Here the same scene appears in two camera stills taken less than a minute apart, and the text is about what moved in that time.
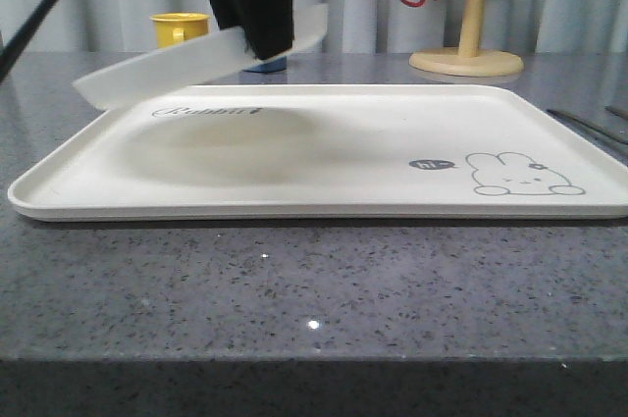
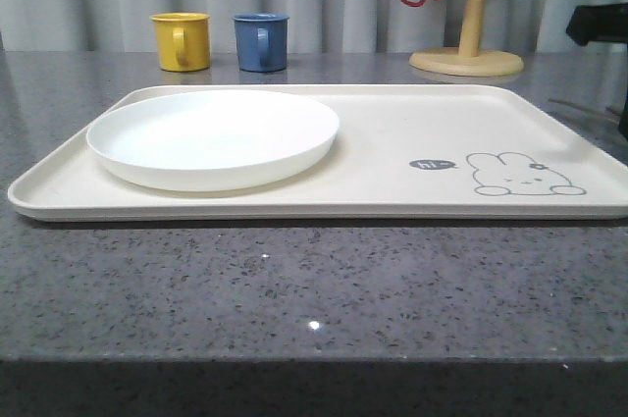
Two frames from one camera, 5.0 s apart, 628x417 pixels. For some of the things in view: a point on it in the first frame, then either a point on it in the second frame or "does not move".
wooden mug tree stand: [468, 60] does not move
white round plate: [213, 57] to [212, 140]
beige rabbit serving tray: [327, 153] does not move
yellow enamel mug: [174, 26] does not move
